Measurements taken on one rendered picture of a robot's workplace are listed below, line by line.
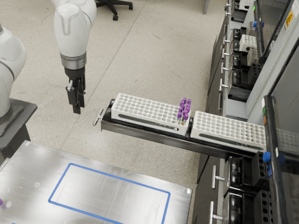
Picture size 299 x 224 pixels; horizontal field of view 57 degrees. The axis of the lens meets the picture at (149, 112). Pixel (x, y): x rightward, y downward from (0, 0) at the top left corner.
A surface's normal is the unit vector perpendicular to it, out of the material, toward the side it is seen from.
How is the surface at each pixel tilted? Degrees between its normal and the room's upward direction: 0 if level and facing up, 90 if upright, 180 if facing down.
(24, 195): 0
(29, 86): 0
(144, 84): 0
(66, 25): 77
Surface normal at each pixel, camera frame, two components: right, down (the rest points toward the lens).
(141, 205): 0.10, -0.70
